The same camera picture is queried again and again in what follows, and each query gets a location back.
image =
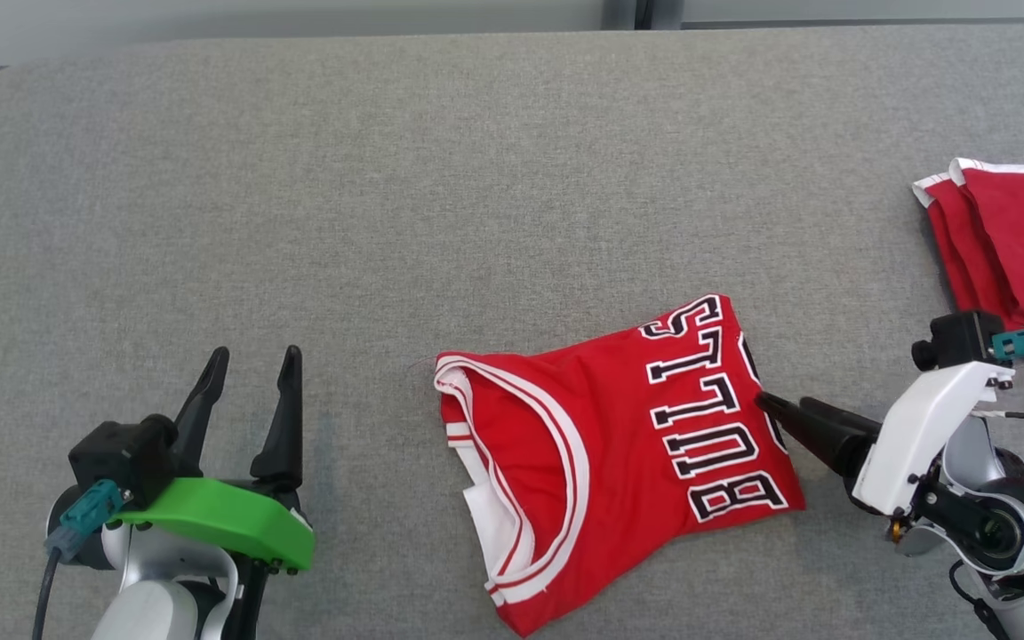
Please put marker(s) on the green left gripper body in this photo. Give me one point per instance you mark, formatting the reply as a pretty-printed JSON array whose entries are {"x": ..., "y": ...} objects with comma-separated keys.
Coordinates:
[{"x": 228, "y": 524}]

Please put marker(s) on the grey metal post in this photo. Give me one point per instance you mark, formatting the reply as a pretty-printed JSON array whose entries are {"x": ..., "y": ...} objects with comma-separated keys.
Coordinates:
[{"x": 645, "y": 13}]

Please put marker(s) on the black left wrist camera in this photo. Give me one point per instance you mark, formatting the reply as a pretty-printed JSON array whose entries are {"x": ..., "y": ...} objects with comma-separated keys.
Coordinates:
[{"x": 121, "y": 458}]

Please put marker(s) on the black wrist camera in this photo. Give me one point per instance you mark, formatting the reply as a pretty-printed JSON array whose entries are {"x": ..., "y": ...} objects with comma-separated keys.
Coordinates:
[
  {"x": 121, "y": 458},
  {"x": 961, "y": 340}
]

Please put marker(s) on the red Bulls basketball jersey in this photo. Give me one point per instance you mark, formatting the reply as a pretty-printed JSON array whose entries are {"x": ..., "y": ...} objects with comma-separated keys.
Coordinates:
[{"x": 619, "y": 444}]

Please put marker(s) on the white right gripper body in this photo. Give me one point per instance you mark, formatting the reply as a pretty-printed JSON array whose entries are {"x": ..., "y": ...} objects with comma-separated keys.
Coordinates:
[{"x": 916, "y": 436}]

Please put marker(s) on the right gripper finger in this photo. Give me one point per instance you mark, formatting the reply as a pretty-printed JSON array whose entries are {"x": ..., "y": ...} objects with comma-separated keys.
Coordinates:
[
  {"x": 819, "y": 440},
  {"x": 850, "y": 422}
]

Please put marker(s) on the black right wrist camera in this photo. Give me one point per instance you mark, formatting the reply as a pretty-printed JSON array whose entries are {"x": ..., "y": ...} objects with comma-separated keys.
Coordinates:
[{"x": 961, "y": 340}]

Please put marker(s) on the teal left camera connector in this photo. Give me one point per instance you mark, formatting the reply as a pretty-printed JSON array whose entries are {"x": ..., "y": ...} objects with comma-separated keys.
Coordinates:
[{"x": 85, "y": 516}]

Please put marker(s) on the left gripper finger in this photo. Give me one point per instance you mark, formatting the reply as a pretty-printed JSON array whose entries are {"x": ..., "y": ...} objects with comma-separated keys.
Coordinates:
[
  {"x": 204, "y": 404},
  {"x": 285, "y": 436}
]

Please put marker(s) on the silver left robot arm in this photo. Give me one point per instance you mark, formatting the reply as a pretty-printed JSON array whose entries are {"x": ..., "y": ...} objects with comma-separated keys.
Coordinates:
[{"x": 148, "y": 613}]

